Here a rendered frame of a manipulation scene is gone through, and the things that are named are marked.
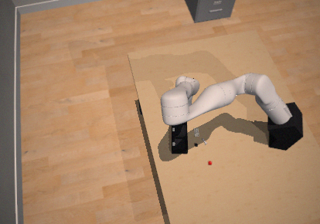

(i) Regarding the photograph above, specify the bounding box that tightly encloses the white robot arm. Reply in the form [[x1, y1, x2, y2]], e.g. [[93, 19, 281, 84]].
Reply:
[[161, 73, 292, 126]]

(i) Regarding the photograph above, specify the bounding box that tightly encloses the black rack of three bins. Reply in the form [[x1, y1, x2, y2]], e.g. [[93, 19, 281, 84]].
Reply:
[[172, 122, 188, 154]]

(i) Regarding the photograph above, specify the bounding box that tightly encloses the white domino tile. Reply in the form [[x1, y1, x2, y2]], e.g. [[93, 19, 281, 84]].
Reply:
[[194, 128, 199, 137]]

